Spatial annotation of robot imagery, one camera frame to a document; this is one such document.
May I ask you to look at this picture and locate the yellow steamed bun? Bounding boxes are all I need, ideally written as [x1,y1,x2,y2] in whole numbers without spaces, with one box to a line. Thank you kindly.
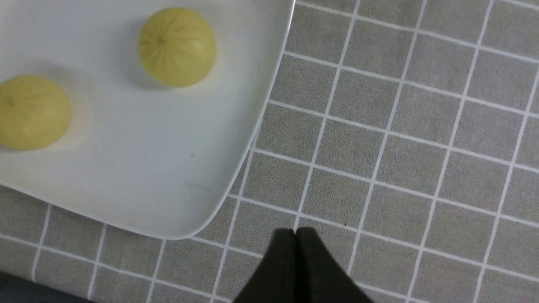
[137,6,217,88]

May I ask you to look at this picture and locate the white square plate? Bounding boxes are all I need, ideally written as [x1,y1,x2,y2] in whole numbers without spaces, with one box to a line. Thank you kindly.
[1,0,295,240]

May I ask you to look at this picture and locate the grey checkered tablecloth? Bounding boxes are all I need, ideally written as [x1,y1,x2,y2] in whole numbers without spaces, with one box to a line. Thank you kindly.
[1,0,538,303]

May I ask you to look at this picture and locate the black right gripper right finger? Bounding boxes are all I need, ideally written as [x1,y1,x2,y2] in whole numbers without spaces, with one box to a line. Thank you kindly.
[295,227,372,303]

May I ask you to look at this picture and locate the pale white steamed bun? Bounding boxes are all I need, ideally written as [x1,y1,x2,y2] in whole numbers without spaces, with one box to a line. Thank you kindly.
[0,75,72,150]

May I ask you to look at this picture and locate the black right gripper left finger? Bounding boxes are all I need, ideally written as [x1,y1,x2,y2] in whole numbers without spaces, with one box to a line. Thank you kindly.
[234,229,296,303]

